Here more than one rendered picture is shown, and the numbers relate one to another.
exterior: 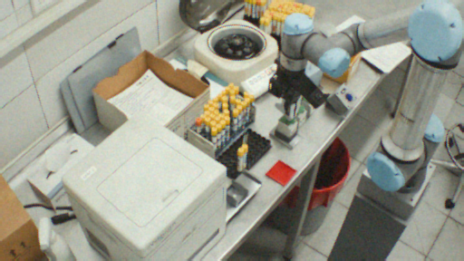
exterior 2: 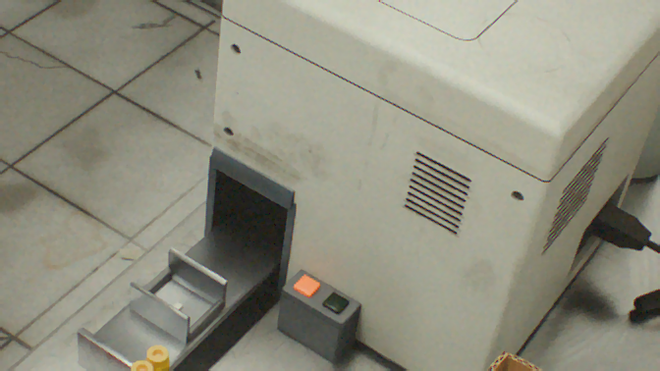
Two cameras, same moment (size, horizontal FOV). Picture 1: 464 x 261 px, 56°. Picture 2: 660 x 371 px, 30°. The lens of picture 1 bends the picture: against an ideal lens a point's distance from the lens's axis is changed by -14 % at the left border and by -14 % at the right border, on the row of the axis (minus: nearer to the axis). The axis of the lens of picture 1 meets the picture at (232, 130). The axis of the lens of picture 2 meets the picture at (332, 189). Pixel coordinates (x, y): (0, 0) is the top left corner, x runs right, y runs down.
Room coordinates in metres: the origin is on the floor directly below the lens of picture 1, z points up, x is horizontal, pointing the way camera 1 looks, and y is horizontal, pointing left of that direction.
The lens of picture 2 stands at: (1.43, -0.02, 1.68)
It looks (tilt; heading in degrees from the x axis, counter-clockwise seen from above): 43 degrees down; 170
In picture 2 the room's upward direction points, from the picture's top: 9 degrees clockwise
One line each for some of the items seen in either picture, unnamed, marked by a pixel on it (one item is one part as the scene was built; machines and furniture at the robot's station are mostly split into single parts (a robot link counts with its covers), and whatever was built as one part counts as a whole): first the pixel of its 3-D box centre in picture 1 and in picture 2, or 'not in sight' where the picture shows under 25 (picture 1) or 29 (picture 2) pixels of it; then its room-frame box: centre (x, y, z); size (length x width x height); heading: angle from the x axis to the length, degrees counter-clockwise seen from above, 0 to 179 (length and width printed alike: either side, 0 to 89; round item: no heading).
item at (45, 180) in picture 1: (62, 163); not in sight; (0.83, 0.50, 0.94); 0.22 x 0.12 x 0.13; 147
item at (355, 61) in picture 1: (339, 59); not in sight; (1.36, -0.37, 0.93); 0.13 x 0.13 x 0.10; 58
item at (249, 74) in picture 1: (239, 57); not in sight; (1.32, -0.02, 0.94); 0.30 x 0.24 x 0.12; 44
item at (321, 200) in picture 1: (301, 188); not in sight; (1.30, -0.32, 0.22); 0.38 x 0.37 x 0.44; 143
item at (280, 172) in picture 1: (281, 172); not in sight; (0.88, -0.15, 0.88); 0.07 x 0.07 x 0.01; 53
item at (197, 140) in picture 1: (222, 125); not in sight; (1.03, 0.03, 0.91); 0.20 x 0.10 x 0.07; 143
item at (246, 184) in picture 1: (229, 200); (195, 287); (0.75, 0.00, 0.92); 0.21 x 0.07 x 0.05; 143
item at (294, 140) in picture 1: (285, 133); not in sight; (1.02, -0.16, 0.89); 0.09 x 0.05 x 0.04; 53
